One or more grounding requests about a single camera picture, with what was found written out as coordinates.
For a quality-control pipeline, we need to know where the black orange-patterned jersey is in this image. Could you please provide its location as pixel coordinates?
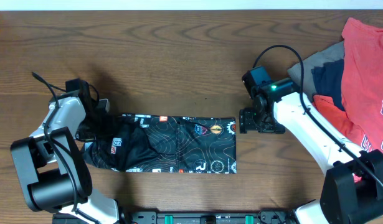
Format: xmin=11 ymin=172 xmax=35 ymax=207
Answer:
xmin=81 ymin=114 xmax=237 ymax=174

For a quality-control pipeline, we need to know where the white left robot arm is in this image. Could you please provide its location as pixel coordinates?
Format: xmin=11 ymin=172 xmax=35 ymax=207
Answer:
xmin=10 ymin=78 xmax=122 ymax=223

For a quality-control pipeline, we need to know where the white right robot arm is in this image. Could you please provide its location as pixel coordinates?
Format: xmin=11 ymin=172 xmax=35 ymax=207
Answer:
xmin=240 ymin=78 xmax=383 ymax=223

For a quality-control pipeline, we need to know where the navy blue t-shirt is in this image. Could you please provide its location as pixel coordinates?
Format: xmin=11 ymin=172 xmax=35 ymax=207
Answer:
xmin=311 ymin=59 xmax=344 ymax=111

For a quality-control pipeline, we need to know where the grey t-shirt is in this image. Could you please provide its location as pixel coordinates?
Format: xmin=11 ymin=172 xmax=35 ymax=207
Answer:
xmin=303 ymin=42 xmax=345 ymax=103

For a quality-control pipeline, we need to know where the red printed t-shirt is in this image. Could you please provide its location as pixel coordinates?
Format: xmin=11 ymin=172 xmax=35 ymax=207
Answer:
xmin=313 ymin=17 xmax=383 ymax=153

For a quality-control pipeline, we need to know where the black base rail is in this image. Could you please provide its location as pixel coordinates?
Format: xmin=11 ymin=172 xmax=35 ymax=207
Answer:
xmin=52 ymin=203 xmax=300 ymax=224

